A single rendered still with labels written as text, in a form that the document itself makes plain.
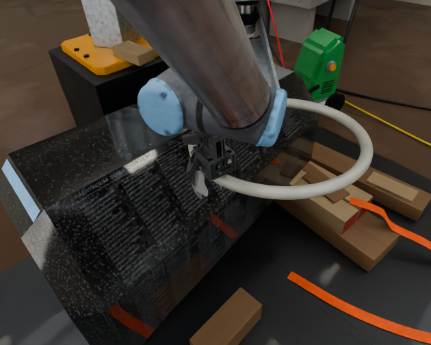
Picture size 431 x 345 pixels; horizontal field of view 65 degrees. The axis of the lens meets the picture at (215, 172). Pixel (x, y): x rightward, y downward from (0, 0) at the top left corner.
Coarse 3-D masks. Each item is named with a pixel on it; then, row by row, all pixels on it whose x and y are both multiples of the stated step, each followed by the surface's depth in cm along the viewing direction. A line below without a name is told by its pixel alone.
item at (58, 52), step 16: (64, 64) 176; (80, 64) 173; (144, 64) 169; (160, 64) 173; (64, 80) 191; (80, 80) 168; (96, 80) 159; (112, 80) 159; (128, 80) 165; (144, 80) 171; (80, 96) 182; (96, 96) 160; (112, 96) 163; (128, 96) 169; (80, 112) 198; (96, 112) 172
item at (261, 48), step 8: (256, 8) 135; (264, 32) 125; (256, 40) 130; (264, 40) 124; (256, 48) 127; (264, 48) 125; (256, 56) 125; (264, 56) 125; (264, 64) 122; (272, 64) 116; (264, 72) 120; (272, 72) 114; (272, 80) 115
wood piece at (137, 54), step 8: (128, 40) 170; (112, 48) 166; (120, 48) 163; (128, 48) 163; (136, 48) 162; (144, 48) 162; (120, 56) 165; (128, 56) 160; (136, 56) 156; (144, 56) 158; (152, 56) 162; (136, 64) 160
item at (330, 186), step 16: (320, 112) 104; (336, 112) 100; (352, 128) 94; (368, 144) 85; (368, 160) 80; (224, 176) 77; (352, 176) 76; (240, 192) 76; (256, 192) 74; (272, 192) 73; (288, 192) 73; (304, 192) 72; (320, 192) 73
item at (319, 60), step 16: (352, 16) 220; (320, 32) 235; (304, 48) 241; (320, 48) 231; (336, 48) 228; (304, 64) 242; (320, 64) 233; (336, 64) 237; (304, 80) 244; (320, 80) 239; (336, 80) 246; (320, 96) 249; (336, 96) 251
